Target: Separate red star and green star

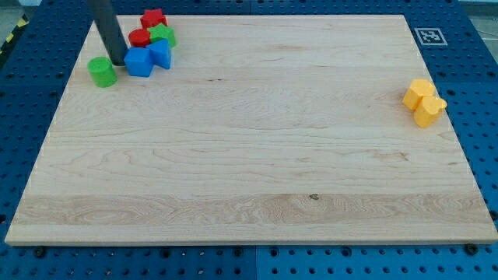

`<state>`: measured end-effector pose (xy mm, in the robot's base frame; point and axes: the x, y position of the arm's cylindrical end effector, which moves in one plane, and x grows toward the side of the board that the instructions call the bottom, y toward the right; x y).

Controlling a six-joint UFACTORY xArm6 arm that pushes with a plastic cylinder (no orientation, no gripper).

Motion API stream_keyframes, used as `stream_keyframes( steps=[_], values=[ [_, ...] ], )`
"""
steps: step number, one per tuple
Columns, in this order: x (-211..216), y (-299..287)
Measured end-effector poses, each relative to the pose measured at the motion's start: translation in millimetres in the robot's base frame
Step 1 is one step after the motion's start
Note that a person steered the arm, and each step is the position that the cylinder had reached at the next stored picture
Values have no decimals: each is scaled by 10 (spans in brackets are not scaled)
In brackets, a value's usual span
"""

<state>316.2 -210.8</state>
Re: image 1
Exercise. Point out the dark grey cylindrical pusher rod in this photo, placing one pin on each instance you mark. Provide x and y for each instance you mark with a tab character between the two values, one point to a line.
109	29

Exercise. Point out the red star block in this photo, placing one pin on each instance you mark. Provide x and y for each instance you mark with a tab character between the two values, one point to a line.
153	17

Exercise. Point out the green star block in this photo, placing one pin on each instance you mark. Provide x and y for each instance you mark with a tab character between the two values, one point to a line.
161	32

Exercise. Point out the red cylinder block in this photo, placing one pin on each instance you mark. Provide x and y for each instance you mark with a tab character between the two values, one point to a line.
139	38

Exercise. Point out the blue cube block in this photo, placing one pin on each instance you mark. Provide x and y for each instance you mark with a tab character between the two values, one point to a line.
138	62

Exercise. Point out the green cylinder block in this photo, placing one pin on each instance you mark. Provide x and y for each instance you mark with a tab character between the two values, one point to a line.
102	72

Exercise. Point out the blue triangle block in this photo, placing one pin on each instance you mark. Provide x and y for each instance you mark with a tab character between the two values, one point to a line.
161	53

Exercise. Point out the light wooden board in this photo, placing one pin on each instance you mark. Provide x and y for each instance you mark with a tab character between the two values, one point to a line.
266	130

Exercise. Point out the white fiducial marker tag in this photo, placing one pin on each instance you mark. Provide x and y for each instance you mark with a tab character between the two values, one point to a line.
429	36

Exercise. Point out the yellow hexagon block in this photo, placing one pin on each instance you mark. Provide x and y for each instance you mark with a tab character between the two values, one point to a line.
418	89

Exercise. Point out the yellow heart block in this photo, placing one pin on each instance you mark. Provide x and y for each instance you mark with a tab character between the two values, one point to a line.
429	110

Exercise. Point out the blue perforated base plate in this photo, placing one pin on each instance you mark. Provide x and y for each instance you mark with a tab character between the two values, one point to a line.
32	82

